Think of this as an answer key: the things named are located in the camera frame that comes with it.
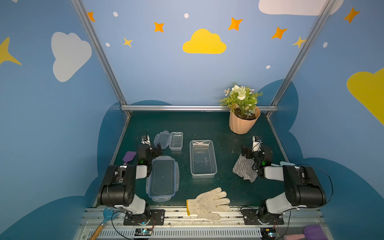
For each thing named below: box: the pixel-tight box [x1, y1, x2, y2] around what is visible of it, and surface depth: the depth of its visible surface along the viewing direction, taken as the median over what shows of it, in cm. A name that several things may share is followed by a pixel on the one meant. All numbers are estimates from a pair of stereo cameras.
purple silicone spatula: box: [122, 151, 137, 164], surface depth 97 cm
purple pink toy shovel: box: [283, 224, 329, 240], surface depth 71 cm
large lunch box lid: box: [145, 155, 180, 202], surface depth 88 cm
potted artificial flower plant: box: [218, 82, 263, 135], surface depth 97 cm
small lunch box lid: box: [153, 130, 171, 150], surface depth 107 cm
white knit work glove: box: [186, 187, 231, 221], surface depth 80 cm
